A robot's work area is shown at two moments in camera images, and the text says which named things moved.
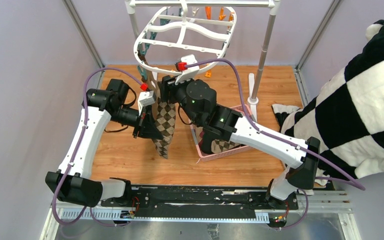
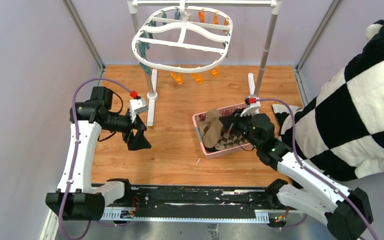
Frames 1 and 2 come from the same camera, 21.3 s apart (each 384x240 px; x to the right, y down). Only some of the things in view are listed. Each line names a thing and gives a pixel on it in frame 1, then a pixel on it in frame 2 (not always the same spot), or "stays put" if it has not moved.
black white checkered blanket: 358,114 stays put
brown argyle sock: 218,146 stays put
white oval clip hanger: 186,40 stays put
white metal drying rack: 274,6 stays put
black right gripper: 167,85 to 233,120
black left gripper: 148,128 to 138,140
